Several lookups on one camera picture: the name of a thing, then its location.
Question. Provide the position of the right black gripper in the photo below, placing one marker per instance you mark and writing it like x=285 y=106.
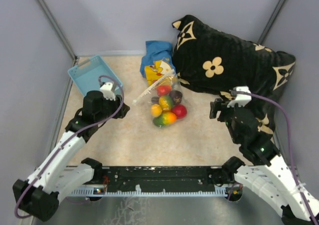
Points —
x=218 y=105

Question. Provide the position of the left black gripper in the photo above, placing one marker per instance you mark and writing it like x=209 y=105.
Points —
x=123 y=112

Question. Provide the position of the yellow toy lemon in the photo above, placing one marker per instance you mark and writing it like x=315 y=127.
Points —
x=156 y=110

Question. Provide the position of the red toy apple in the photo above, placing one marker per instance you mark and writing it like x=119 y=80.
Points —
x=179 y=110

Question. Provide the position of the yellow green toy citrus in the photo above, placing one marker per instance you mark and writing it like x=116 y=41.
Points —
x=166 y=103

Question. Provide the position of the dark purple toy fruit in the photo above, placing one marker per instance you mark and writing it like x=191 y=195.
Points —
x=176 y=96

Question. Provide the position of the clear dotted zip top bag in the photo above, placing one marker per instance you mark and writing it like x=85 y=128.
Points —
x=143 y=101

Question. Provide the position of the green orange toy mango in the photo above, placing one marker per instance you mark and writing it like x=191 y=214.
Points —
x=166 y=118

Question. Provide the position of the dark maroon toy plum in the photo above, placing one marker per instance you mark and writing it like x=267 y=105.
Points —
x=155 y=100

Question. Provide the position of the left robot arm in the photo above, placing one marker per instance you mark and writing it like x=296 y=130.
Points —
x=42 y=192

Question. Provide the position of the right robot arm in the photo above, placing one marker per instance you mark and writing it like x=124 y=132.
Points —
x=251 y=126

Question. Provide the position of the black floral pillow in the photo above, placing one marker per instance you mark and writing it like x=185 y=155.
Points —
x=214 y=62

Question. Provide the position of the blue plastic basket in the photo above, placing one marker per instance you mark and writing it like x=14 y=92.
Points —
x=85 y=75

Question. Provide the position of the blue yellow pikachu cloth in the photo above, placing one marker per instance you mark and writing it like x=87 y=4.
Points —
x=157 y=61

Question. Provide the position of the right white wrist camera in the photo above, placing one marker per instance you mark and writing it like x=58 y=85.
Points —
x=241 y=96

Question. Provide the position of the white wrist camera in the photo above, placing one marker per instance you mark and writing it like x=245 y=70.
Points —
x=108 y=90
x=241 y=96

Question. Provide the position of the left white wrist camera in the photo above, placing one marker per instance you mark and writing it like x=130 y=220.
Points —
x=108 y=90

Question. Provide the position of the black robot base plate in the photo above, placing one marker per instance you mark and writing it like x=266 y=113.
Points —
x=168 y=179

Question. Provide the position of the aluminium frame rail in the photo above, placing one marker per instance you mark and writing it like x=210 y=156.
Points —
x=72 y=183

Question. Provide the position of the left metal corner post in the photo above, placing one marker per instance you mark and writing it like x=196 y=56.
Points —
x=56 y=28

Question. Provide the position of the metal corner post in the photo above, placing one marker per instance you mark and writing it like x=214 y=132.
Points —
x=56 y=28
x=279 y=6

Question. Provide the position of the right metal corner post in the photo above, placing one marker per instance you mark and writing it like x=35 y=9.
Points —
x=279 y=6

